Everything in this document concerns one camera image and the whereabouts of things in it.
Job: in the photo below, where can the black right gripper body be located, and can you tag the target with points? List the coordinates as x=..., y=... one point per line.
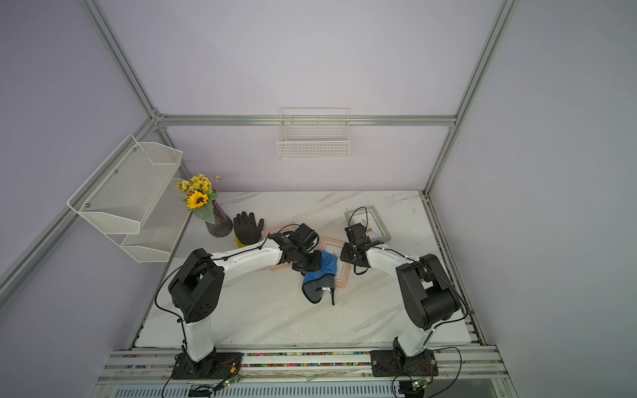
x=348, y=254

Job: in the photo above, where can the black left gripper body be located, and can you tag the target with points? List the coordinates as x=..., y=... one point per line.
x=308, y=261

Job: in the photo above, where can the blue microfibre cloth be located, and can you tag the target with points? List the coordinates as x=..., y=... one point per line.
x=316, y=283

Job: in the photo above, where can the green picture frame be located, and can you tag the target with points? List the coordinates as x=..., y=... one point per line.
x=371, y=220

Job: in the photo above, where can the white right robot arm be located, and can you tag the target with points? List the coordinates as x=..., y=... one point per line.
x=429, y=297

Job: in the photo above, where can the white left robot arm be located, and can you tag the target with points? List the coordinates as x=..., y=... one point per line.
x=196, y=288

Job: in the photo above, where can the black yellow work glove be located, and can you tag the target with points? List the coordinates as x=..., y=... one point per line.
x=248, y=230

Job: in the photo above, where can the dark glass vase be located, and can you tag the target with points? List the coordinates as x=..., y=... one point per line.
x=222, y=224

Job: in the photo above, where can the sunflower bouquet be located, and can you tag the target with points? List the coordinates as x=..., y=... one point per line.
x=200, y=196

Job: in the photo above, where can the white wire wall basket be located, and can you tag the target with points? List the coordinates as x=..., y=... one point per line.
x=314, y=133

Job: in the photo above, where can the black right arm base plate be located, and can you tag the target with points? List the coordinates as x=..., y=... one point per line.
x=394, y=362

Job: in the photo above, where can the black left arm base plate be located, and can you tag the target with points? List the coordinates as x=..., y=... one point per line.
x=206, y=365

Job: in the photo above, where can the aluminium front rail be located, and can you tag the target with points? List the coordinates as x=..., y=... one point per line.
x=469, y=371

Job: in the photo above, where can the white mesh wall shelf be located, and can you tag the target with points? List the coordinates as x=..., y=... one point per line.
x=132, y=199

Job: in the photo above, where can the aluminium enclosure frame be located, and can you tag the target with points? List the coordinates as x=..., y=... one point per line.
x=23, y=269

